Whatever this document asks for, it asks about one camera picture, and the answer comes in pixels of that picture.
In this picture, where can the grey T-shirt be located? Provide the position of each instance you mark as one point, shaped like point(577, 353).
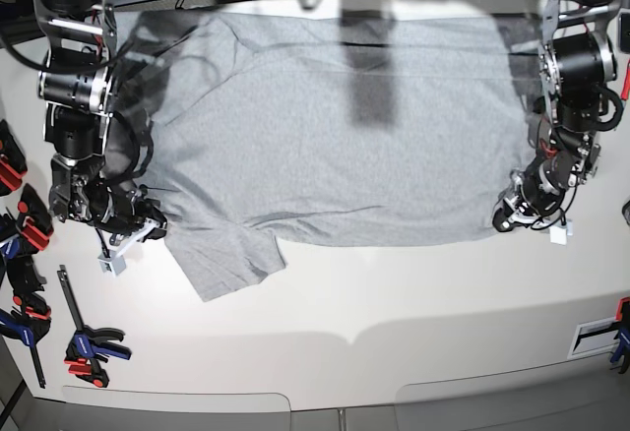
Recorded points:
point(357, 131)

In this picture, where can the blue bar clamp on table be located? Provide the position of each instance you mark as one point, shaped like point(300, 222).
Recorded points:
point(89, 348)

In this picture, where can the dark device right top edge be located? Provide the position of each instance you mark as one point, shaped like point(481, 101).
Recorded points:
point(623, 34)

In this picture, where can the red handled screwdriver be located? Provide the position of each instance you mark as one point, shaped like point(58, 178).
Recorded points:
point(626, 84)

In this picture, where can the blue red clamp left edge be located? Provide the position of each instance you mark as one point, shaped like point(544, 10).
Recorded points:
point(28, 232)

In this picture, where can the blue clamp right edge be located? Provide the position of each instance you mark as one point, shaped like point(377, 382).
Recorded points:
point(621, 352)

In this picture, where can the blue clamp lower left edge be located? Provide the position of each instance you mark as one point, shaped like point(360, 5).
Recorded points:
point(29, 320)

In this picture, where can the red black clamp top left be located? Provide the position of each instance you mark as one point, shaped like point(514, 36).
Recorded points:
point(13, 162)

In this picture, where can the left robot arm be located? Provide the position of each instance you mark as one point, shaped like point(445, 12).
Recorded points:
point(576, 60)

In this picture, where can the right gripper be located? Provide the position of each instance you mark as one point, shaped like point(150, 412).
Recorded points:
point(79, 193)

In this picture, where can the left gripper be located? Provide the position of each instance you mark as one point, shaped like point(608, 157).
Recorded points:
point(541, 188)

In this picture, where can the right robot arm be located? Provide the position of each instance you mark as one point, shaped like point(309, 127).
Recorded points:
point(97, 151)

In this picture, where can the round dark object right edge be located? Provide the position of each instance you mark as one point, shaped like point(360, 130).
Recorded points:
point(626, 212)

